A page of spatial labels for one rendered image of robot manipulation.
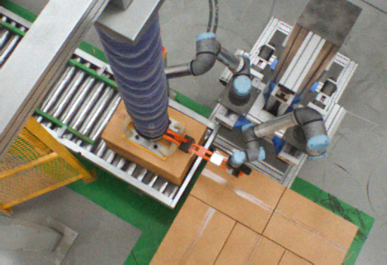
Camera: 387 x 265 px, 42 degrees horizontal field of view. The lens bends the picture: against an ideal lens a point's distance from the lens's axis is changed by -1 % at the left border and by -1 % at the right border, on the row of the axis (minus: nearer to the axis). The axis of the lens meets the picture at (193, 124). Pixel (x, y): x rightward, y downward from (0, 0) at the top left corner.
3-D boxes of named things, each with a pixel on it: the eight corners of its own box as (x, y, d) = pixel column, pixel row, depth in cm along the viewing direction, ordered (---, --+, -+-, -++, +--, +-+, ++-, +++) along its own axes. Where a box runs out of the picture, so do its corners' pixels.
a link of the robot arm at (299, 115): (313, 98, 271) (236, 126, 297) (318, 117, 269) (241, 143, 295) (320, 100, 281) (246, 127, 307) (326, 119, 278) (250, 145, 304)
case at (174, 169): (109, 149, 379) (100, 136, 340) (135, 103, 388) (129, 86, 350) (180, 186, 373) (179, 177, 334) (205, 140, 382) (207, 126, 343)
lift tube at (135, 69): (116, 109, 278) (64, -3, 157) (139, 74, 283) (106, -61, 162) (154, 130, 275) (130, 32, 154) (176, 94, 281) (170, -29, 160)
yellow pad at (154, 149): (121, 137, 341) (119, 136, 336) (128, 124, 343) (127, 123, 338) (165, 161, 337) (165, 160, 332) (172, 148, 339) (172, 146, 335)
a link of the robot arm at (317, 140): (321, 135, 322) (323, 116, 270) (327, 158, 318) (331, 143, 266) (302, 140, 324) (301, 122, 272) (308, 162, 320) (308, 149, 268)
